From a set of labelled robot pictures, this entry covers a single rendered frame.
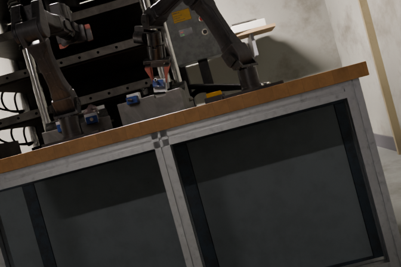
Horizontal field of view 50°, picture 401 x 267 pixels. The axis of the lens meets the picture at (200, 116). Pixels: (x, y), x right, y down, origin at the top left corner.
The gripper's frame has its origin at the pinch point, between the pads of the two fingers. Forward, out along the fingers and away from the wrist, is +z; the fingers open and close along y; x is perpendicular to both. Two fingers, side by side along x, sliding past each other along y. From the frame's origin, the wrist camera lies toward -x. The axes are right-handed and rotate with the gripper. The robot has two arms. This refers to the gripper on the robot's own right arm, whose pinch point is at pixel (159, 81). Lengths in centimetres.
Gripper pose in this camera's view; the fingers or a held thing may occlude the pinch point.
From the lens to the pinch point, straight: 172.2
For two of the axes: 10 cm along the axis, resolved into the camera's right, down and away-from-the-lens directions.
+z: 0.9, 9.3, 3.4
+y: -10.0, 0.8, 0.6
